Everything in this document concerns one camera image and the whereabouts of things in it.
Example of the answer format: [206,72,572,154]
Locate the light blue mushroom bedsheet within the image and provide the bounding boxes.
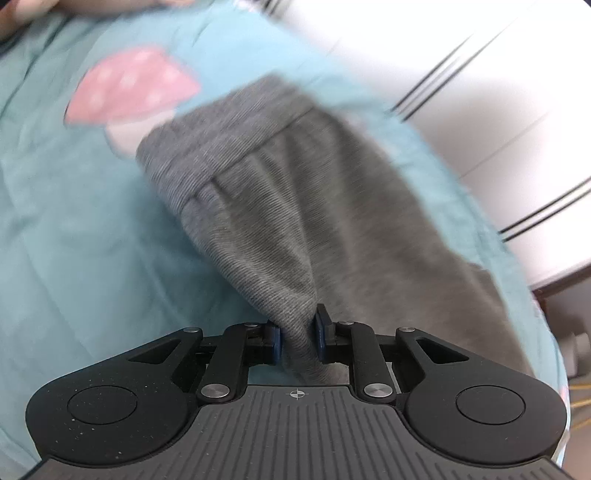
[1,1,568,479]

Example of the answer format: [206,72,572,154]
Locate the white wardrobe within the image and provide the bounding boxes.
[257,1,590,288]

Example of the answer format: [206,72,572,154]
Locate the grey sweatpants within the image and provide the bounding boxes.
[136,76,532,384]

